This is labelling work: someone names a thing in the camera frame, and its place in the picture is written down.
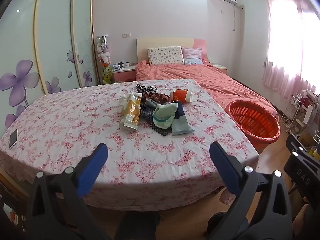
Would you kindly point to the mint green cloth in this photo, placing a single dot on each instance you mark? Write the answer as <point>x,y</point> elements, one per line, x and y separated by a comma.
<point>162,116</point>

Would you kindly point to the clear plastic wrapper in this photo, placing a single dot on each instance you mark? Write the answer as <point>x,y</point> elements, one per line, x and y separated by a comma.
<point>123,102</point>

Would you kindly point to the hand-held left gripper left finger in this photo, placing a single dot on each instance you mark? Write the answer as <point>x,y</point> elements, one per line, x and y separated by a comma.
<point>92,167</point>

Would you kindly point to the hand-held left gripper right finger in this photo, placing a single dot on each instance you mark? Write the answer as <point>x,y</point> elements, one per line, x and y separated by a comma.
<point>225,165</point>

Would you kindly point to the floral sliding door wardrobe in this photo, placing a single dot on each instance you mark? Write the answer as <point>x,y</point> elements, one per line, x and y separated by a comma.
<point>55,30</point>

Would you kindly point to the pink floral tablecloth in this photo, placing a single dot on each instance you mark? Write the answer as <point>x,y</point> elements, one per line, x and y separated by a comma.
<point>75,120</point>

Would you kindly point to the white wall socket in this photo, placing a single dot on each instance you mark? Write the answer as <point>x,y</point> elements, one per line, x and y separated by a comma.
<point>126,34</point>

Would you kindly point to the dark dotted sock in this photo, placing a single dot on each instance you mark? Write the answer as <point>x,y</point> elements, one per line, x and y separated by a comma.
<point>146,113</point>

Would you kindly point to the bed with coral duvet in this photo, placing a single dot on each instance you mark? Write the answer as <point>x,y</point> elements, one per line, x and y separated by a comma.
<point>162,42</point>

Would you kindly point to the wooden furniture piece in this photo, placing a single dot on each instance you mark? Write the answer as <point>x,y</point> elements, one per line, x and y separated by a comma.
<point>12,185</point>

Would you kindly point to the tube of plush toys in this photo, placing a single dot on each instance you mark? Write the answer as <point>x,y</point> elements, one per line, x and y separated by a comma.
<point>100,41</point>

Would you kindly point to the white mug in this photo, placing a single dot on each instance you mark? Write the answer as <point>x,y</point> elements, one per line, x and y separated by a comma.
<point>125,64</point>

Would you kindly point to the pink white nightstand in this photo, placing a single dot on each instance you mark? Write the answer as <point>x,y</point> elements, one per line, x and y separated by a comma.
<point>222,67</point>
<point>123,75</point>

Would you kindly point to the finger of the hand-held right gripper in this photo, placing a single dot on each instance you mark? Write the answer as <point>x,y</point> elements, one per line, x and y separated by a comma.
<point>306,156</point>

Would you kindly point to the red plaid cloth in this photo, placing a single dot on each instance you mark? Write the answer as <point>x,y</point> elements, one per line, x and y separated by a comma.
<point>157,97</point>

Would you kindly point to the pink bed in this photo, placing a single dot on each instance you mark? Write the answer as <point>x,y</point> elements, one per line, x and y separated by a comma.
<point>200,80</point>

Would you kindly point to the cardboard box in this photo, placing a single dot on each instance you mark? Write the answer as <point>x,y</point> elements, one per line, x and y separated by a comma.
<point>307,140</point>

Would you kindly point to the green plush toy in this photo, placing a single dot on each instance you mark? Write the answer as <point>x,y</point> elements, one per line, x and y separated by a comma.
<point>107,74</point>

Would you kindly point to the pink white plush toy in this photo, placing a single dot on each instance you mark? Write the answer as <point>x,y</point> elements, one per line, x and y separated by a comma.
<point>104,55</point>

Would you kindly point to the white floral pillow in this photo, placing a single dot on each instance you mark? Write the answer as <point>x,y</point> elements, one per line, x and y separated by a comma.
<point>165,55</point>

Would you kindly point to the white smartphone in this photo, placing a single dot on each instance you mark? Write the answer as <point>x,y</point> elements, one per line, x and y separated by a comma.
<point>13,138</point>

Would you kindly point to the black white patterned cloth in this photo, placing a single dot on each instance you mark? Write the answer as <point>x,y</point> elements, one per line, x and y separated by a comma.
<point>146,88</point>

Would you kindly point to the person's right hand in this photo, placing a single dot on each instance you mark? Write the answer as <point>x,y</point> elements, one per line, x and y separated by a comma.
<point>302,216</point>

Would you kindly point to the white wall pipe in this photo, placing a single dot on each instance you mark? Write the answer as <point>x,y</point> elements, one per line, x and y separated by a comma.
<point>235,17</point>

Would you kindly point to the grey blue cloth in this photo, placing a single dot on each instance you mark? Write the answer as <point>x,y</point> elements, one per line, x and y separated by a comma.
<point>150,102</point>

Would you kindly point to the pink striped pillow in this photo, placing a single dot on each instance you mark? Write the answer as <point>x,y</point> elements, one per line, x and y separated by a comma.
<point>192,55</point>

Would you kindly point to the dark navy cloth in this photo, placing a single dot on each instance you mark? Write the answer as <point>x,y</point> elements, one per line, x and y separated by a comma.
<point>180,111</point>

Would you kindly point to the white shelf cart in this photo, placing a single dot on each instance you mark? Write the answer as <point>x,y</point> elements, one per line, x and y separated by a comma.
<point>308,120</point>

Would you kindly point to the orange plastic basket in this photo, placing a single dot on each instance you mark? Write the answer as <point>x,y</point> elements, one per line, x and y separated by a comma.
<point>250,118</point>

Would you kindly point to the gold snack packet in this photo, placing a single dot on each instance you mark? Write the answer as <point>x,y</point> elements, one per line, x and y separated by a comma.
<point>131,112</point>

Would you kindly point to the orange paper cup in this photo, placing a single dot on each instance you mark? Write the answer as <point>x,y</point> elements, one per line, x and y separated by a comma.
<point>181,95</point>

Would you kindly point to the pink curtain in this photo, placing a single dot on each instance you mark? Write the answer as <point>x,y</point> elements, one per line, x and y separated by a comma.
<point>287,42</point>

